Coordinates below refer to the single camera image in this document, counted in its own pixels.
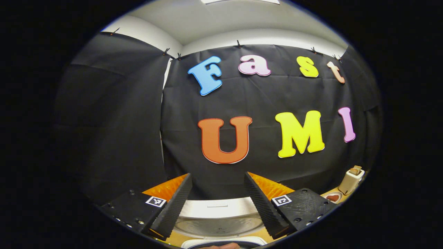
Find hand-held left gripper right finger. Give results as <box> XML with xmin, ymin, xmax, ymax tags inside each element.
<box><xmin>244</xmin><ymin>172</ymin><xmax>338</xmax><ymax>240</ymax></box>

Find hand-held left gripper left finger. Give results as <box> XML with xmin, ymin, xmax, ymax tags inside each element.
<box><xmin>99</xmin><ymin>173</ymin><xmax>193</xmax><ymax>241</ymax></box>

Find white rice cooker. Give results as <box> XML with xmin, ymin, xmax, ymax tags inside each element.
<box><xmin>173</xmin><ymin>196</ymin><xmax>268</xmax><ymax>249</ymax></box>

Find white round plate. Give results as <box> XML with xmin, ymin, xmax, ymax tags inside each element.
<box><xmin>324</xmin><ymin>191</ymin><xmax>344</xmax><ymax>204</ymax></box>

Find white toaster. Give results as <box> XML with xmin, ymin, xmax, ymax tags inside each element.
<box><xmin>338</xmin><ymin>165</ymin><xmax>365</xmax><ymax>196</ymax></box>

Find black backdrop cloth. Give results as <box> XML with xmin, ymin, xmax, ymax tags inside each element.
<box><xmin>54</xmin><ymin>32</ymin><xmax>383</xmax><ymax>204</ymax></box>

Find ceiling light panel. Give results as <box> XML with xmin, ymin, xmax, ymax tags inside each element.
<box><xmin>201</xmin><ymin>0</ymin><xmax>280</xmax><ymax>4</ymax></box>

